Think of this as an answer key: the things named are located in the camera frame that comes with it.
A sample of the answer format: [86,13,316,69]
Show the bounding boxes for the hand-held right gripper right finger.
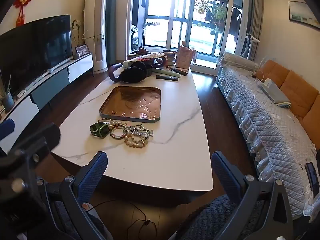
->
[172,151,294,240]

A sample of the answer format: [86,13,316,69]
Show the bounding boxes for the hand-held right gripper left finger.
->
[35,151,108,240]

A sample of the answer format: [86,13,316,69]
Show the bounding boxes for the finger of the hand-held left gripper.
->
[0,119,16,142]
[14,122,61,154]

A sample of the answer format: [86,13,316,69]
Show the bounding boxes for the green black wristwatch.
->
[89,121,110,138]

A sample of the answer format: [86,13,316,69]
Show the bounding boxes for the pink green bead bracelet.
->
[111,127,127,139]

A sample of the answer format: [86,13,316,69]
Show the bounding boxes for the dark metal bangle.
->
[110,126,128,140]

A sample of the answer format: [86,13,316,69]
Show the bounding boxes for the yellow jade bead bracelet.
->
[124,134,147,148]

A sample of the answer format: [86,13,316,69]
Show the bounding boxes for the black white bead bracelet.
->
[129,126,154,138]

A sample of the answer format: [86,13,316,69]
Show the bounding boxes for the copper metal tray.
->
[99,86,162,124]

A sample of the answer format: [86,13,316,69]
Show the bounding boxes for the potted spiky plant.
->
[0,74,15,113]

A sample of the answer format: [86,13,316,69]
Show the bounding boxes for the grey shaggy rug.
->
[172,195,265,240]

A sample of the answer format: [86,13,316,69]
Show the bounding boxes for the white grey television cabinet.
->
[0,52,94,153]

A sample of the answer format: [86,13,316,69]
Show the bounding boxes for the grey quilted sofa cover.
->
[216,51,320,220]

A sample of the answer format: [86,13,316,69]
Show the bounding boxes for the white slim bar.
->
[46,56,73,73]

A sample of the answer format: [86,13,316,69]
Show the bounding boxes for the black flat television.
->
[0,15,72,98]

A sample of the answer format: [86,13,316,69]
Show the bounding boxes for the black smartphone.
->
[305,162,320,197]

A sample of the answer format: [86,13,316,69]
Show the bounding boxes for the purple curved headband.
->
[154,56,169,68]
[109,64,124,82]

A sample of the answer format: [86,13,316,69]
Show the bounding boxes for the grey box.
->
[260,78,292,104]

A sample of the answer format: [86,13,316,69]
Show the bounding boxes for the black fuzzy earmuffs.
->
[120,61,153,83]

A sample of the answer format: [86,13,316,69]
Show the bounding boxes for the bamboo plant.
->
[70,19,103,55]

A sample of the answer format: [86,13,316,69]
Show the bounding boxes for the orange sofa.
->
[255,59,320,153]

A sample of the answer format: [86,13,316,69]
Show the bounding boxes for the black remote control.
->
[156,74,179,81]

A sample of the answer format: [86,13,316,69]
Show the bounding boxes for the pale green long case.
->
[151,67,182,78]

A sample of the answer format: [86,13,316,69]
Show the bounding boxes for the pink gift bag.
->
[176,45,198,72]

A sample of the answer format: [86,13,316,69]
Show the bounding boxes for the white tower air conditioner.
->
[84,0,109,74]

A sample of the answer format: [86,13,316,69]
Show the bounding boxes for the woven hand fan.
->
[127,52,167,63]

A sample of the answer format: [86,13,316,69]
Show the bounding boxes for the teal window curtain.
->
[105,0,118,65]

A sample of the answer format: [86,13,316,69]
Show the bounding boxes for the dark tea bowl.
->
[163,50,177,62]

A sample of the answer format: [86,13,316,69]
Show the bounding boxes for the white floor stand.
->
[241,34,260,60]

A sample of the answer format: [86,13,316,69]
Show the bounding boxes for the hanging balcony plant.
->
[212,3,228,20]
[195,0,209,13]

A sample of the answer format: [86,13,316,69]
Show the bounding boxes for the grey window curtain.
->
[249,0,264,63]

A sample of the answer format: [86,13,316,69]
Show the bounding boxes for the black floor cable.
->
[86,200,160,240]

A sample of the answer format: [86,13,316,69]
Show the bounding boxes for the small photo frame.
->
[75,44,90,55]

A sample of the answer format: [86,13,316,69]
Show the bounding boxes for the framed wall painting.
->
[289,0,320,28]

